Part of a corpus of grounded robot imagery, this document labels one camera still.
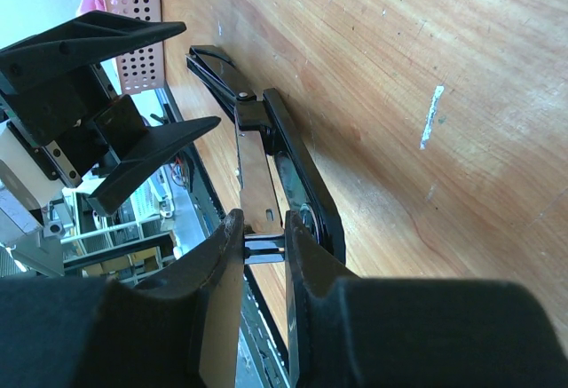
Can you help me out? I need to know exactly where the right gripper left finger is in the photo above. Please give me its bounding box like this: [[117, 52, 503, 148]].
[[1, 210, 244, 387]]

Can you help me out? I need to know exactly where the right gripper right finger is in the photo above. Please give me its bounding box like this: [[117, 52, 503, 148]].
[[285, 212, 567, 387]]

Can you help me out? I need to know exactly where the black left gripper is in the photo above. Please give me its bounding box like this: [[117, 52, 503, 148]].
[[1, 11, 221, 217]]

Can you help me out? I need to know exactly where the pink plastic basket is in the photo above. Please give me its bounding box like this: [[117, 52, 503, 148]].
[[97, 0, 166, 95]]

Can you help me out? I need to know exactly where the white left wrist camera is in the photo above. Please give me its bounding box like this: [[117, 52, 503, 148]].
[[1, 121, 63, 246]]

